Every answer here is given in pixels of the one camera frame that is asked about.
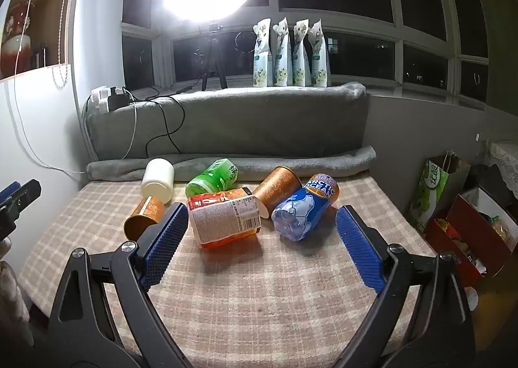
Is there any white plastic jar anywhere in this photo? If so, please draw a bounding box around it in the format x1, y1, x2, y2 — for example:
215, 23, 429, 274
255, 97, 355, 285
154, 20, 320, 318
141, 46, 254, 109
141, 158, 175, 205

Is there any long white cable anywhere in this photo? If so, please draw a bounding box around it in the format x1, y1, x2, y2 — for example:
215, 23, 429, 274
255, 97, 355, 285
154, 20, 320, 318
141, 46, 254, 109
11, 0, 88, 174

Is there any red cardboard box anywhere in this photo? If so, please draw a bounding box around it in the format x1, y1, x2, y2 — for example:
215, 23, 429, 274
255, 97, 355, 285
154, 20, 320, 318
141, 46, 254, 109
423, 186, 518, 293

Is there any beaded blind cord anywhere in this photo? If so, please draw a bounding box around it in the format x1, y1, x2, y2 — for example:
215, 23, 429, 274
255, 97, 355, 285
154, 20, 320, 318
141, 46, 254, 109
52, 0, 72, 87

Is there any wooden shelf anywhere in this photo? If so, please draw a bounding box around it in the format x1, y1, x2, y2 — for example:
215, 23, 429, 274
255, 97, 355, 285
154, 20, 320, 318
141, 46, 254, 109
0, 0, 80, 81

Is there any copper patterned cup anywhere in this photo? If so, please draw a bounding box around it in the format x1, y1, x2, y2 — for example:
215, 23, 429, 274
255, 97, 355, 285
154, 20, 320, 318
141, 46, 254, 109
253, 166, 303, 218
123, 196, 166, 241

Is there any white lace cloth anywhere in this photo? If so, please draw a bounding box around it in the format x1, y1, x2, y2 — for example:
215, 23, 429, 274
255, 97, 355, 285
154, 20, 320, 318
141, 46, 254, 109
483, 140, 518, 191

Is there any red white figurine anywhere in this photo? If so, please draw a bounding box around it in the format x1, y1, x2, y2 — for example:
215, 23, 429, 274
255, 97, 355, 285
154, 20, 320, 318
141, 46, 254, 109
0, 1, 35, 78

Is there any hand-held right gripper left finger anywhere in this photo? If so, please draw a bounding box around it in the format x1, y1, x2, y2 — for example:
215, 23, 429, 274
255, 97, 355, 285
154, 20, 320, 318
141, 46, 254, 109
44, 202, 194, 368

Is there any white power strip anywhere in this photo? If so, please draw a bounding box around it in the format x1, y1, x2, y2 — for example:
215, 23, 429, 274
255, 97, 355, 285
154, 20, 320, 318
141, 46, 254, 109
91, 86, 122, 114

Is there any white window frame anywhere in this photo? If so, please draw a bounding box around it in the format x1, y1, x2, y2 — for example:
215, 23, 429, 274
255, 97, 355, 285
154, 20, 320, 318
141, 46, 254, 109
120, 0, 491, 110

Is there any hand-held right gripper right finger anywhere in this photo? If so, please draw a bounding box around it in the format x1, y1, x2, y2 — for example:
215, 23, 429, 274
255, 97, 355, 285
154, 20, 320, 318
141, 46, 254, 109
324, 204, 477, 368

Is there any white green stand-up pouch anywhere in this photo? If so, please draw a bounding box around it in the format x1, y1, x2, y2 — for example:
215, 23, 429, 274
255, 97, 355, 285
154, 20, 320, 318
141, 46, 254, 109
309, 19, 331, 88
253, 19, 273, 88
272, 17, 293, 88
292, 20, 312, 88

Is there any black charger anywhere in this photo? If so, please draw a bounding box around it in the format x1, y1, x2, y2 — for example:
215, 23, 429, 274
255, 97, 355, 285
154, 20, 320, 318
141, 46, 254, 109
107, 93, 132, 112

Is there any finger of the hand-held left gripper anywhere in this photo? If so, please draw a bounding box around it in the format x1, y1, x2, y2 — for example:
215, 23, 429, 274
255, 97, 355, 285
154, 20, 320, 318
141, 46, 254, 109
0, 179, 43, 240

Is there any grey blanket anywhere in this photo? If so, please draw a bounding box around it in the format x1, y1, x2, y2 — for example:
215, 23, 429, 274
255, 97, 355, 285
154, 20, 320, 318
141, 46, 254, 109
83, 82, 370, 163

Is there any blue printed cup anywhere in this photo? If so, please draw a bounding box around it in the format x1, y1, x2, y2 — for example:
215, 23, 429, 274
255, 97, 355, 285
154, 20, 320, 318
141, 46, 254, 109
271, 174, 341, 241

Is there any short white cable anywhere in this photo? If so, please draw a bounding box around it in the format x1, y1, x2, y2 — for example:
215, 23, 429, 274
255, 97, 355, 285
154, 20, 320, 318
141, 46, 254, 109
121, 103, 139, 160

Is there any green paper bag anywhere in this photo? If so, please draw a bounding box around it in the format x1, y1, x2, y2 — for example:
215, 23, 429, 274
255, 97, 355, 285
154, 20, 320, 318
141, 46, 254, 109
408, 151, 472, 233

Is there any beige checked blanket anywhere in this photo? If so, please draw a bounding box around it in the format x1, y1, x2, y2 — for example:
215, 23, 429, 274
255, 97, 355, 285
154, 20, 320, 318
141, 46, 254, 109
18, 174, 436, 368

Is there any pale fuzzy cloth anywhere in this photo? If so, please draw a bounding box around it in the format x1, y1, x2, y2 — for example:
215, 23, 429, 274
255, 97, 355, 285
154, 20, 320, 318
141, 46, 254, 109
0, 237, 34, 348

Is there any orange cup with white label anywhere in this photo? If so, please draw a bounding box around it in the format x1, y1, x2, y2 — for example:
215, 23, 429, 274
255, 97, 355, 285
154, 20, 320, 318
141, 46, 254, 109
187, 187, 271, 250

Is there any black cable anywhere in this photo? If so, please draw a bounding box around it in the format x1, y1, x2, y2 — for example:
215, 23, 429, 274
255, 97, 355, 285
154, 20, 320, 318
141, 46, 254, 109
121, 84, 204, 155

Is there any rolled grey towel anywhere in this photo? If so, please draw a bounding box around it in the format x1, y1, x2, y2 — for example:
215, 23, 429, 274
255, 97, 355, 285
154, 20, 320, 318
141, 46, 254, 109
86, 145, 377, 183

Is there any green printed cup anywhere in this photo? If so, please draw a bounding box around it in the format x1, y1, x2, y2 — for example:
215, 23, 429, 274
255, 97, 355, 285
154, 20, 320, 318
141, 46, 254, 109
185, 158, 239, 197

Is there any black tripod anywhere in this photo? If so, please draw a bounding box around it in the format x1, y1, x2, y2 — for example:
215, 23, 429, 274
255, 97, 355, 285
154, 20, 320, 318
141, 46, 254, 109
200, 20, 230, 92

